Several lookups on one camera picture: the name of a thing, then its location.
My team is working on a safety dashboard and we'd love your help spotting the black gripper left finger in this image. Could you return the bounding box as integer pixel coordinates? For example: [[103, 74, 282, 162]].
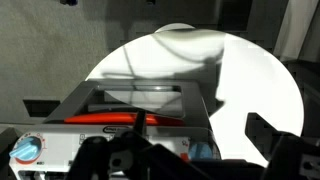
[[66, 110, 214, 180]]

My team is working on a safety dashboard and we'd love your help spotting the orange oven door handle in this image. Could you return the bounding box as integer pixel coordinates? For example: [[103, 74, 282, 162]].
[[63, 112, 185, 127]]

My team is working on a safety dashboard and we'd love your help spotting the grey toy stove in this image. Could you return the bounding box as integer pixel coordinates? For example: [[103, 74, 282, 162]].
[[0, 79, 223, 180]]

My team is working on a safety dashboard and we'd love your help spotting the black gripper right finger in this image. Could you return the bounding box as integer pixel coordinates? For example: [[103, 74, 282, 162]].
[[244, 112, 320, 180]]

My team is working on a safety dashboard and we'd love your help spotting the blue knob with red ring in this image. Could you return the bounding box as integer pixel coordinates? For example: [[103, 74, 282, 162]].
[[9, 135, 43, 161]]

